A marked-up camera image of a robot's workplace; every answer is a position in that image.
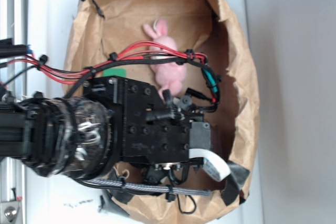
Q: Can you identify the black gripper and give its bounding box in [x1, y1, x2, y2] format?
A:
[83, 76, 211, 182]

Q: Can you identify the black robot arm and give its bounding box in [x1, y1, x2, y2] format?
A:
[1, 76, 211, 179]

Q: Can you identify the pink plush bunny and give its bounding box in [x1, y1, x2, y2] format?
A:
[142, 19, 187, 98]

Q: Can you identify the green rectangular block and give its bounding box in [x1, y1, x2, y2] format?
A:
[103, 68, 127, 78]

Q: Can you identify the brown paper-lined cardboard box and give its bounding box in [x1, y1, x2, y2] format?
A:
[65, 0, 260, 223]

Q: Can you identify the white flat ribbon cable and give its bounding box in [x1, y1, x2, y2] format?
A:
[188, 148, 232, 183]

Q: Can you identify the grey braided cable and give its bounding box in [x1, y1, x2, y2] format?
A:
[78, 178, 212, 197]

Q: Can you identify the red and black cable bundle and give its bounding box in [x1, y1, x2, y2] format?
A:
[0, 39, 223, 113]

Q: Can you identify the silver corner bracket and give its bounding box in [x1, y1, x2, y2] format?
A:
[1, 200, 23, 224]

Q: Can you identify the aluminium frame rail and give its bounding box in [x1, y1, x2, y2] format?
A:
[1, 0, 27, 223]

